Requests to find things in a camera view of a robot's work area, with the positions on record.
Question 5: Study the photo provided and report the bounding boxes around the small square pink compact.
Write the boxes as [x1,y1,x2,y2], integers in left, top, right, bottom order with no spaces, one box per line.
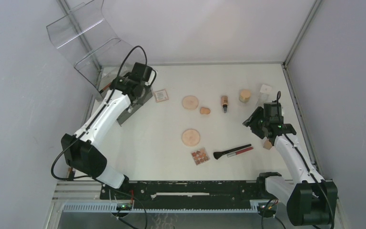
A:
[153,89,169,103]

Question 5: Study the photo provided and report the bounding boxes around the red silver lip gloss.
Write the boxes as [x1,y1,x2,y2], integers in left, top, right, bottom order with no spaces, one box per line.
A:
[227,146,253,157]

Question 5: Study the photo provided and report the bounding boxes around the round beige sponge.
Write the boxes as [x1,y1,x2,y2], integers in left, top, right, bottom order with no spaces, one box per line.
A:
[182,129,201,147]
[182,95,199,110]

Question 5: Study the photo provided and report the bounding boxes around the black powder brush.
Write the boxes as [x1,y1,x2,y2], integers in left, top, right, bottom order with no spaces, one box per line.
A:
[213,144,252,160]

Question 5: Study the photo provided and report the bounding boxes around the clear acrylic makeup organizer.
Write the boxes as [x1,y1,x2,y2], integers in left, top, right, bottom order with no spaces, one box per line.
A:
[46,0,153,126]

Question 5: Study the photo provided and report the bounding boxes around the black brow comb brush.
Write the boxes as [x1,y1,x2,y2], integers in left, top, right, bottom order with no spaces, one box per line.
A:
[127,103,135,113]

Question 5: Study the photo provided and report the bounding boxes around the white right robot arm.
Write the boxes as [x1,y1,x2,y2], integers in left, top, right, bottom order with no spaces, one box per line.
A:
[243,101,338,229]

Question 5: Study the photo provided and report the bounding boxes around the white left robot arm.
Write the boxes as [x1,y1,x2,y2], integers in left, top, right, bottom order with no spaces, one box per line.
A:
[61,62,157,199]

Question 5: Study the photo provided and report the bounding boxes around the clear liquid bottle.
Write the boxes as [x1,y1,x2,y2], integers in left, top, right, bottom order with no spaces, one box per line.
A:
[255,84,272,108]

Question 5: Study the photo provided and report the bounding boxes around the cream jar gold lid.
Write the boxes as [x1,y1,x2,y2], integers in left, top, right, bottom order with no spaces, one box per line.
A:
[239,89,251,103]

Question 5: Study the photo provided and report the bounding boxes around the BB cream tube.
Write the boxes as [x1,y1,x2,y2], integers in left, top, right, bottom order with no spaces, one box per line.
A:
[221,95,228,113]

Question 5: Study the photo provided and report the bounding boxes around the eyeshadow palette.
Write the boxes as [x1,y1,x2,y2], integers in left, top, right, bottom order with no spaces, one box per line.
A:
[190,148,210,166]

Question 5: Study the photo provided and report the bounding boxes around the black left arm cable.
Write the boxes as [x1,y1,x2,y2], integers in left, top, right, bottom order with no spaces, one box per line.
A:
[51,45,158,229]

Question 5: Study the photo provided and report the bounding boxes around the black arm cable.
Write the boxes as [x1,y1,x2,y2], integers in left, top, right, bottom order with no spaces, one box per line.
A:
[260,91,335,229]
[51,45,158,229]

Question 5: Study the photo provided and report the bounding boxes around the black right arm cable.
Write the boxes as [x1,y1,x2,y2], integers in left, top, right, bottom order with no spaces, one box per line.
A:
[260,91,335,229]

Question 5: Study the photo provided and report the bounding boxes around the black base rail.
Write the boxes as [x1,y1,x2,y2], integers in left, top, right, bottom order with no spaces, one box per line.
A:
[100,180,263,210]

